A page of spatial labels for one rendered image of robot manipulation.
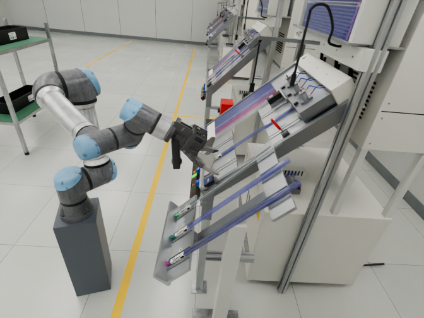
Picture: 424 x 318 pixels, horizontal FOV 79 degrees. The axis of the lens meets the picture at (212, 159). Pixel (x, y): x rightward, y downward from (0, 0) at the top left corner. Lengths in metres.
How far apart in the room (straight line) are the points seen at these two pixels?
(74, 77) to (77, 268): 0.95
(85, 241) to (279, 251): 1.00
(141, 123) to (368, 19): 0.77
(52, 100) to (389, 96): 1.19
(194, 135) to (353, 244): 1.13
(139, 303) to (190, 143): 1.12
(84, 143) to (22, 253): 1.40
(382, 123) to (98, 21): 9.86
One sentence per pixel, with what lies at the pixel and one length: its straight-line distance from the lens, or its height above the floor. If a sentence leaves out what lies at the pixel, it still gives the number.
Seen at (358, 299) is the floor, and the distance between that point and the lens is 1.99.
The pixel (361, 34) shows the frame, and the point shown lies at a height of 1.42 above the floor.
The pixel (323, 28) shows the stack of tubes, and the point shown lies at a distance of 1.26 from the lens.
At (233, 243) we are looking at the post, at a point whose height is 0.75.
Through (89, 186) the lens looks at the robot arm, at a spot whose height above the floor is 0.71.
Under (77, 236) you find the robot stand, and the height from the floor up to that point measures 0.47.
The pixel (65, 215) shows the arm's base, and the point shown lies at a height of 0.59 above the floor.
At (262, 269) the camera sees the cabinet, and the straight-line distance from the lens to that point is 1.65.
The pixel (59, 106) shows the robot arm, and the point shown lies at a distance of 0.99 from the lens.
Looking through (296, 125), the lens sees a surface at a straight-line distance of 1.14.
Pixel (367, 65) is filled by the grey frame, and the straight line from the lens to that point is 1.03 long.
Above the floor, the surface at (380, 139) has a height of 1.05.
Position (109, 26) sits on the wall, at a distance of 10.34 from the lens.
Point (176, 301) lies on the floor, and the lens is 1.68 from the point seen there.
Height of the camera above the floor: 1.48
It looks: 32 degrees down
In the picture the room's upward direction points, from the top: 6 degrees clockwise
